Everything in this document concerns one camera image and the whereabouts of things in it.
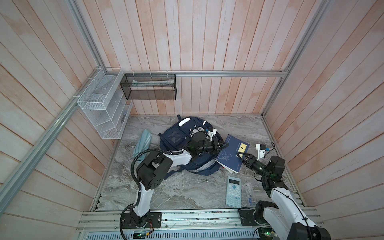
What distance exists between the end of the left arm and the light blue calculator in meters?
0.22

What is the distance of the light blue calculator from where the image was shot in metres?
0.80

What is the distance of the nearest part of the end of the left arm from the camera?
0.75m
